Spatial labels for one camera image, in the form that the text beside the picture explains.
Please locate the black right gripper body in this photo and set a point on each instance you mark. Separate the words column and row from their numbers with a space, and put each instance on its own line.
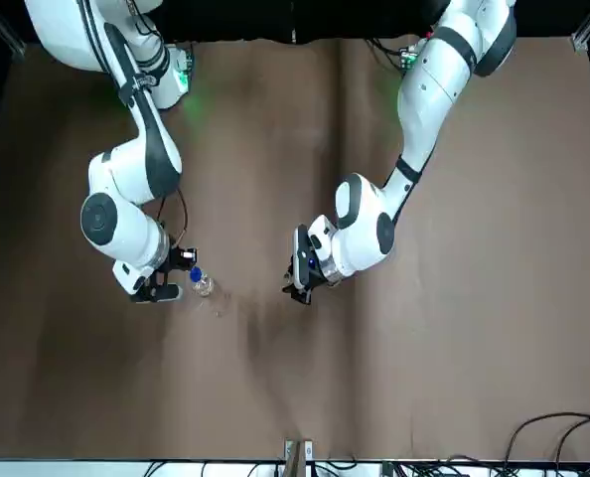
column 173, row 261

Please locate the clear dropper bottle blue cap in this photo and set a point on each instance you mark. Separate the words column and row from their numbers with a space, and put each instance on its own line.
column 203, row 285

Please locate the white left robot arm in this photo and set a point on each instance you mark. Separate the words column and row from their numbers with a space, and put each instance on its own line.
column 424, row 89

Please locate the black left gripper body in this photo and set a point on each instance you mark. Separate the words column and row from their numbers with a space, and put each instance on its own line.
column 305, row 258

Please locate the aluminium profile post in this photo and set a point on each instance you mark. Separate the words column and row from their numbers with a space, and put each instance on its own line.
column 297, row 457

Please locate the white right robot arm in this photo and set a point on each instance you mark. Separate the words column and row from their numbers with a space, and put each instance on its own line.
column 126, row 233

